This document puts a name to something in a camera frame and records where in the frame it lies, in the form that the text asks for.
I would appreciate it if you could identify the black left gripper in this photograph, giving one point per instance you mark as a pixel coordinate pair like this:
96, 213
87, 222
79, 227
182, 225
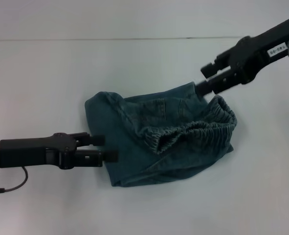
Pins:
29, 151

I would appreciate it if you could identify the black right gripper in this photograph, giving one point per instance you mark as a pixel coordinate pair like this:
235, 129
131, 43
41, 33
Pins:
261, 54

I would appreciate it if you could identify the blue denim shorts with embroidery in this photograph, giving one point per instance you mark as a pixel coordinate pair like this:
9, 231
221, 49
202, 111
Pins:
134, 151

